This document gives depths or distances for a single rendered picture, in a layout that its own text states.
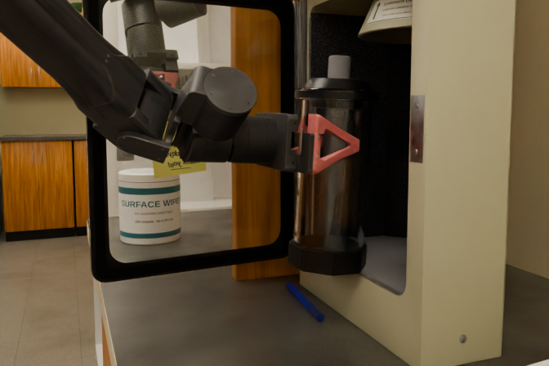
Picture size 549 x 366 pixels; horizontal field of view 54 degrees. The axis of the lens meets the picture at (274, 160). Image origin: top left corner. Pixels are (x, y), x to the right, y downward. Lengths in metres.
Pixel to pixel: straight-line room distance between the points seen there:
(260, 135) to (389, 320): 0.26
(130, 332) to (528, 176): 0.73
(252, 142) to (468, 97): 0.24
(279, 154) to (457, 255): 0.22
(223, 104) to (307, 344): 0.31
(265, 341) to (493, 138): 0.35
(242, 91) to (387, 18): 0.22
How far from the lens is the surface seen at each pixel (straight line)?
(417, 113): 0.59
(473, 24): 0.62
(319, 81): 0.67
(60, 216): 5.56
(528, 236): 1.09
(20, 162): 5.51
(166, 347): 0.69
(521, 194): 1.09
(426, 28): 0.59
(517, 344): 0.75
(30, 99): 6.03
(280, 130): 0.63
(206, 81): 0.55
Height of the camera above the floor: 1.22
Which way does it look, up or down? 5 degrees down
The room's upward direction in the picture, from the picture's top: straight up
